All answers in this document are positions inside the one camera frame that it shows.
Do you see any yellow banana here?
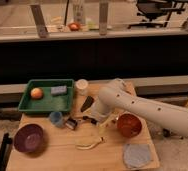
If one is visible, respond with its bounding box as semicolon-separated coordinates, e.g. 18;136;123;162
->
75;137;104;150

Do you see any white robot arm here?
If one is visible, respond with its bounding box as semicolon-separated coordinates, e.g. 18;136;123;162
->
91;78;188;139

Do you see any red-orange bowl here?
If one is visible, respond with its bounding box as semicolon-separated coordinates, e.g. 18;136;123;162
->
117;113;142;138

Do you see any purple bowl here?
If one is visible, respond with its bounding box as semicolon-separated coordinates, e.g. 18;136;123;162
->
14;124;43;153

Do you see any black rectangular block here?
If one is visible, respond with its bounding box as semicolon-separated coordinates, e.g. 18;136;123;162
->
80;96;94;112

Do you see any small metal cup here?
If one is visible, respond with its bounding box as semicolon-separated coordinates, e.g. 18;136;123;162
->
65;118;78;130

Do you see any grey-blue folded cloth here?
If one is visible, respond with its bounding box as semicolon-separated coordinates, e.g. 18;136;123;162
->
123;144;152;169

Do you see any white plastic container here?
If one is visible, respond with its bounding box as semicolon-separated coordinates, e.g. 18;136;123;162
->
75;79;89;95

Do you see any small blue cup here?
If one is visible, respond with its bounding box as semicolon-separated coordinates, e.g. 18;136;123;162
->
49;112;64;128

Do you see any blue-grey sponge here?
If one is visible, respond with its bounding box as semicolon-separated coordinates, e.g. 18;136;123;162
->
51;86;67;95

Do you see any green plastic tray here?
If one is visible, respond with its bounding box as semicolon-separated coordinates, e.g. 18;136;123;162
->
18;79;74;114

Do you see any orange apple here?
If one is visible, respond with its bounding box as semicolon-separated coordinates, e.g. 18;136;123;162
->
30;88;43;99

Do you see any red fruit on shelf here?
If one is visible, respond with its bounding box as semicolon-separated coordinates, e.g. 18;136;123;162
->
68;22;80;31

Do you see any black office chair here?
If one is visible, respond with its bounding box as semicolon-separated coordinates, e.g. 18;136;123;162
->
128;0;185;28

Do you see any black chair on left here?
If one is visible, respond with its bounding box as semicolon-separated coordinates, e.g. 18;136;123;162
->
0;133;13;171

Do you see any black handled tool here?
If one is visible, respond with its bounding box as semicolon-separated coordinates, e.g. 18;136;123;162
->
77;116;98;125

